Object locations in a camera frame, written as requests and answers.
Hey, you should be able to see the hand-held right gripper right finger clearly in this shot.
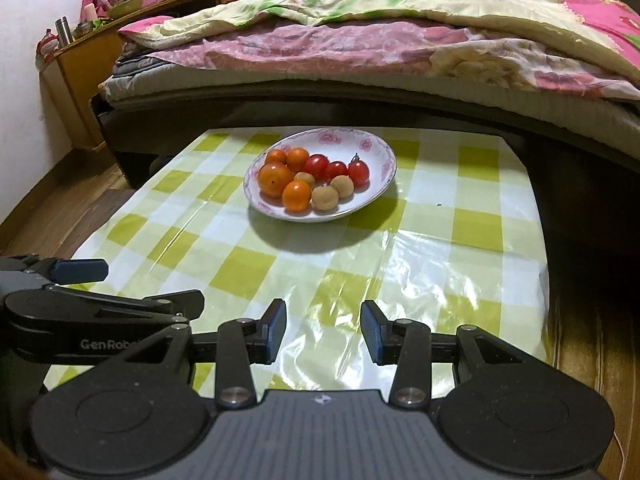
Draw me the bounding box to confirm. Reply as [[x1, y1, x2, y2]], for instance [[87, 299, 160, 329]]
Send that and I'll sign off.
[[360, 300, 533, 408]]

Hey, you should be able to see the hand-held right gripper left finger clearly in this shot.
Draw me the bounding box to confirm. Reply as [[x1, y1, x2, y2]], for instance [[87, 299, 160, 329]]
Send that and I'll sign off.
[[117, 299, 288, 408]]

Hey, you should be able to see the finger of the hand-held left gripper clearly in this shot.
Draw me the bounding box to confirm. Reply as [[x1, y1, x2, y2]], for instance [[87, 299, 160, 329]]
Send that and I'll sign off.
[[0, 256, 109, 295], [47, 287, 205, 322]]

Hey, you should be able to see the large orange-red plum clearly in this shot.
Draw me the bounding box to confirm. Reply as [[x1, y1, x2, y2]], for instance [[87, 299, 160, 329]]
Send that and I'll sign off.
[[257, 162, 295, 199]]

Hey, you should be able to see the white pink-flowered plate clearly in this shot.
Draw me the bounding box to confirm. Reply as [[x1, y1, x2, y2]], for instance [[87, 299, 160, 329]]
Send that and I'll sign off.
[[243, 128, 398, 222]]

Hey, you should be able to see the green checked plastic tablecloth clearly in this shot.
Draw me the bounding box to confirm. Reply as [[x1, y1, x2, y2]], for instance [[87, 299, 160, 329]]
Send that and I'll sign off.
[[42, 127, 551, 406]]

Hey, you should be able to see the wooden cabinet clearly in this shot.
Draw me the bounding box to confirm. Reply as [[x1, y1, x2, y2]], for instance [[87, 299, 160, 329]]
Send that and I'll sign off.
[[37, 0, 258, 151]]

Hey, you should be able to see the grey folded blanket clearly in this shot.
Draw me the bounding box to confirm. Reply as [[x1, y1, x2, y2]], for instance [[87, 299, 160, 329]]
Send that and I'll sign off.
[[100, 52, 171, 101]]

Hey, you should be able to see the red white figurine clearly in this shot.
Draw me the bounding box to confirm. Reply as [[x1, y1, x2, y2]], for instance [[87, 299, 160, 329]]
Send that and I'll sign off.
[[36, 30, 60, 63]]

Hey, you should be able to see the white mattress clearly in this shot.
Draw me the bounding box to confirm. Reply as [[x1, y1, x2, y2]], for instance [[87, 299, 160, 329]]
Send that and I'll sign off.
[[97, 57, 640, 133]]

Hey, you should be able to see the green bowl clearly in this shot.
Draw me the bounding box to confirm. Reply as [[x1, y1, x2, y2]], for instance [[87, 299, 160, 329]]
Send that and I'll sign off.
[[106, 0, 147, 20]]

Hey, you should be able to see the pink floral blanket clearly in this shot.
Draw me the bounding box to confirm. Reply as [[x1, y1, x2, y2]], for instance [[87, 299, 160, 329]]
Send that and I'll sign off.
[[145, 22, 640, 101]]

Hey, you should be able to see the cream floral quilt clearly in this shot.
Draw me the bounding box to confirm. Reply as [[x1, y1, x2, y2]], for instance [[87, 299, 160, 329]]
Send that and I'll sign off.
[[117, 0, 640, 103]]

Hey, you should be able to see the pink lace-edged pillow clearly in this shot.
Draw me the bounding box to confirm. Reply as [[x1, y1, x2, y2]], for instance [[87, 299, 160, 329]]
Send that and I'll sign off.
[[557, 0, 640, 68]]

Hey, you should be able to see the dark bed frame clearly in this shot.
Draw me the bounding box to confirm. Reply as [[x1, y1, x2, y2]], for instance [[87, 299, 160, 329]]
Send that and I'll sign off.
[[90, 72, 640, 196]]

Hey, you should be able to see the white cable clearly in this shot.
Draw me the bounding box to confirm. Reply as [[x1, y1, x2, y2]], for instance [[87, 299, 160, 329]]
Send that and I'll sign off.
[[612, 430, 633, 480]]

